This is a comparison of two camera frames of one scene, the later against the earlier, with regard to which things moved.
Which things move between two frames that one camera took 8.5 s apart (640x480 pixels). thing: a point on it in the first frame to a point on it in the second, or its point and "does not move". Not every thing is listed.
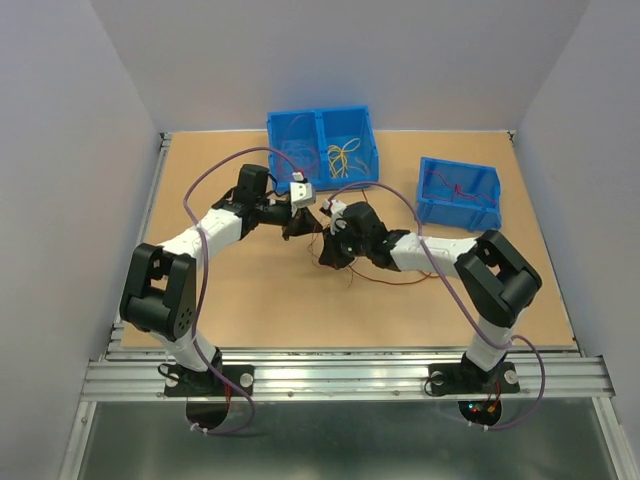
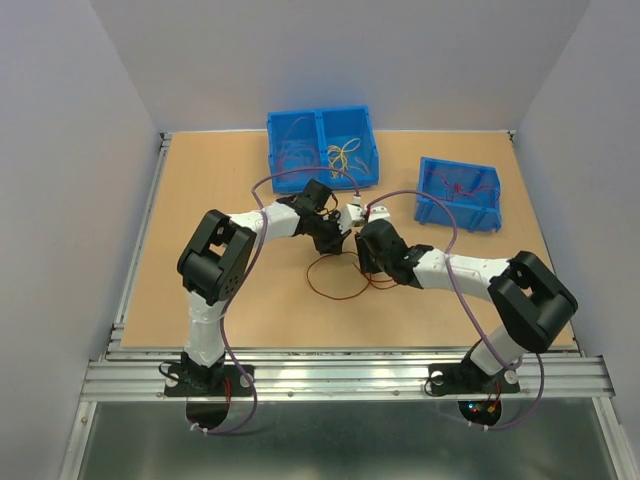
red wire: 454,191 to 467,191
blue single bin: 459,195 does not move
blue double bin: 334,147 does not move
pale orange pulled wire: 360,168 does not move
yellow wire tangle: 337,157 does not move
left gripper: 298,222 to 336,241
